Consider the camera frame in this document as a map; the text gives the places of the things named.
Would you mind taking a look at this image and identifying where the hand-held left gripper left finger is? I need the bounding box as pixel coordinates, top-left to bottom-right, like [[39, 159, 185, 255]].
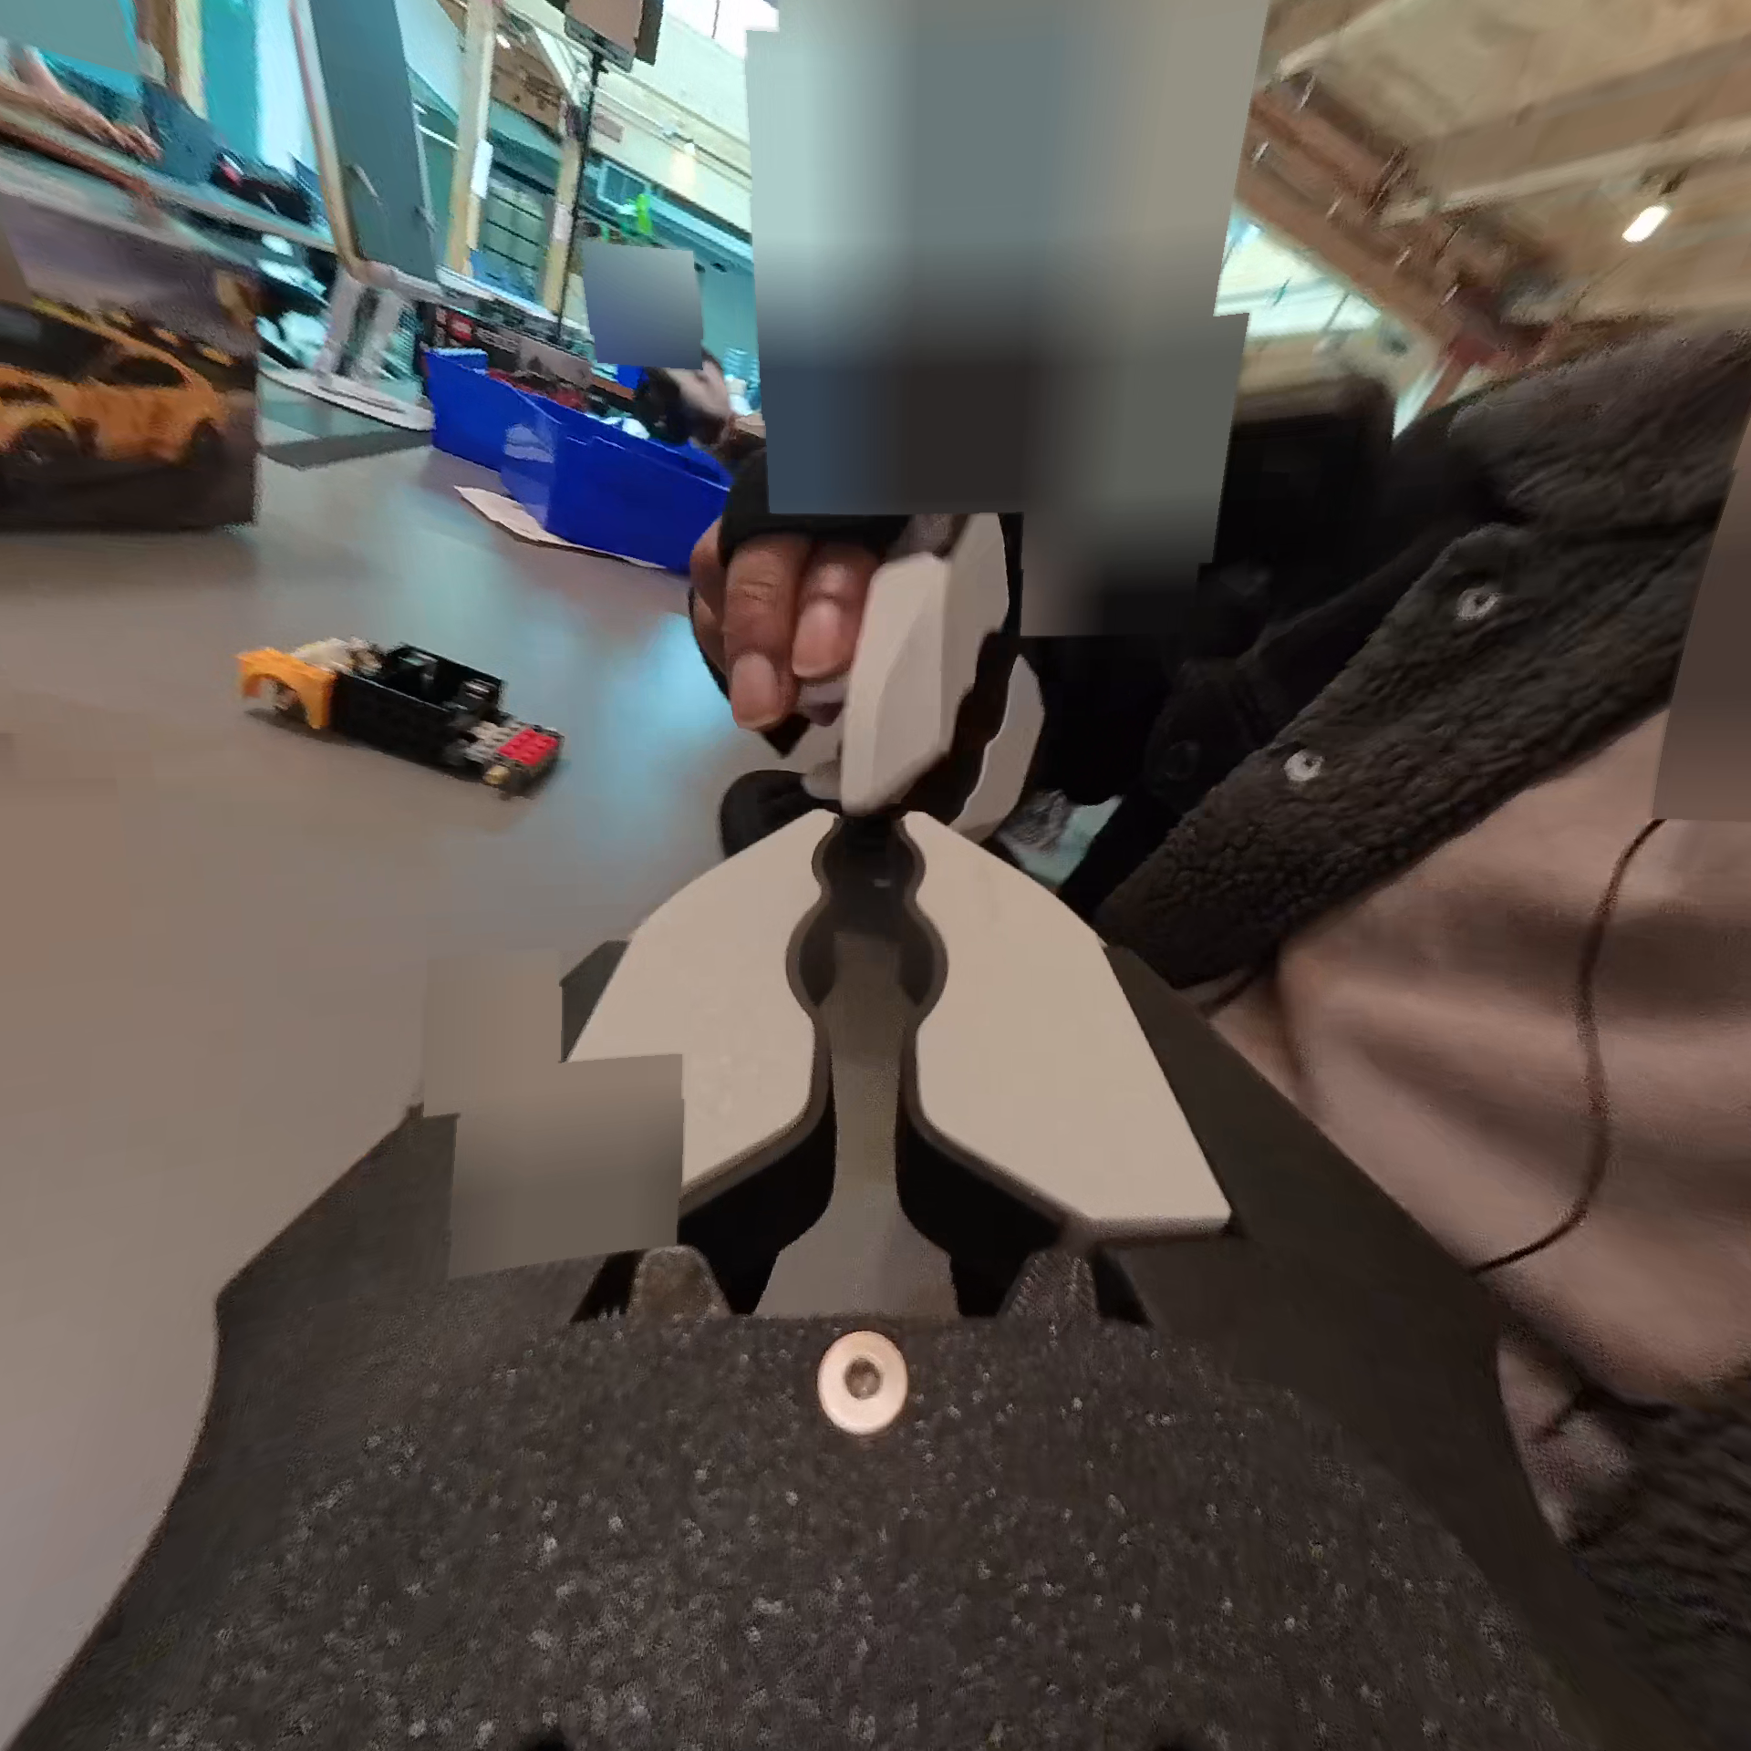
[[567, 806, 836, 1233]]

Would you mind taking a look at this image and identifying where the grey monitor on white stand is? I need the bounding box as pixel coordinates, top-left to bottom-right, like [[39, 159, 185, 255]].
[[260, 0, 446, 432]]

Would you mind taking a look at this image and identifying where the blue plastic bin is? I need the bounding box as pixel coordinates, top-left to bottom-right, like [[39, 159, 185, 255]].
[[421, 346, 582, 470], [496, 393, 736, 576]]

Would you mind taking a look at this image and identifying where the dark cardboard box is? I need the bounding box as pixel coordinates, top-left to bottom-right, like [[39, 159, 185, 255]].
[[437, 303, 592, 379]]

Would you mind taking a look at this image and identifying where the black lego car chassis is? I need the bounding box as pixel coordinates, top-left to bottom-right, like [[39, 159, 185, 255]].
[[236, 633, 565, 798]]

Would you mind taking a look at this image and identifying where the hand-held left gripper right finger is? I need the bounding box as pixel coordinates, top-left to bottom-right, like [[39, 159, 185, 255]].
[[895, 812, 1235, 1247]]

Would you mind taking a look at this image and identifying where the person's right hand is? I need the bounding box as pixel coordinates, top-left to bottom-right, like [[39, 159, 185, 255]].
[[688, 525, 883, 735]]

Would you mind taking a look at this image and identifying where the lego box with orange car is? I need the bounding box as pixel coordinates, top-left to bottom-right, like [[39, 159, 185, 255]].
[[0, 190, 264, 533]]

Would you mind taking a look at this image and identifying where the black tripod with camera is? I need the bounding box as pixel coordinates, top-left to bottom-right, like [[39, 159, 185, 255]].
[[547, 0, 667, 360]]

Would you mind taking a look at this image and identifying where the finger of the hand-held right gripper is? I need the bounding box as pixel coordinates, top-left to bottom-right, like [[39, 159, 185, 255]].
[[940, 653, 1050, 842], [834, 513, 1013, 814]]

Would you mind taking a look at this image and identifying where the another person's forearm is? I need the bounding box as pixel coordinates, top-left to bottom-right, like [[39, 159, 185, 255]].
[[0, 47, 165, 163]]

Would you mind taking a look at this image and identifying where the pale pink shirt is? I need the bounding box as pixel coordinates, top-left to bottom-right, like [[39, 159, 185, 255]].
[[1210, 745, 1751, 1548]]

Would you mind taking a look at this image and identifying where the black earphone with cable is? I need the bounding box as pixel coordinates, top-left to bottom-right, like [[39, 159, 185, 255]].
[[1470, 816, 1668, 1277]]

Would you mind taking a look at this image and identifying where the white paper sheet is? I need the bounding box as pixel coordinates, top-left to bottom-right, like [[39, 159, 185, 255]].
[[454, 482, 659, 564]]

